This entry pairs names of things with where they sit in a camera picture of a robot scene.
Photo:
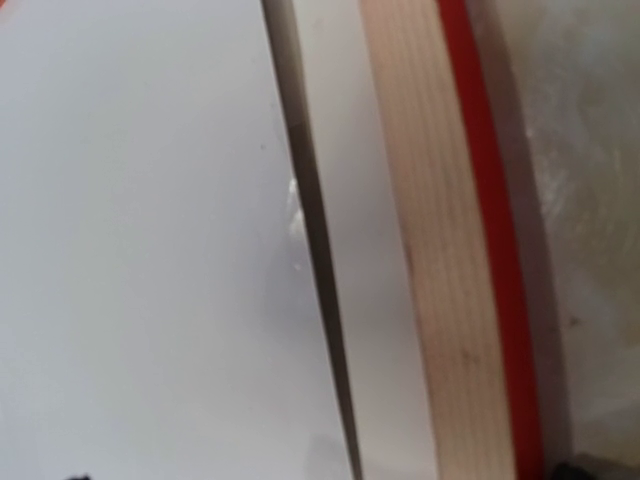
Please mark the red wooden picture frame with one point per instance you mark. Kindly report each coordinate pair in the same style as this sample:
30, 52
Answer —
459, 239

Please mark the cat photo print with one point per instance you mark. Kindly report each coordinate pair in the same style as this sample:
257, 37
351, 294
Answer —
159, 314

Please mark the white photo mat board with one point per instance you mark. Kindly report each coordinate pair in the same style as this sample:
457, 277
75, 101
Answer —
383, 354

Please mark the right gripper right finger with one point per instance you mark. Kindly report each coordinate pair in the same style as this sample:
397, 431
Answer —
575, 469

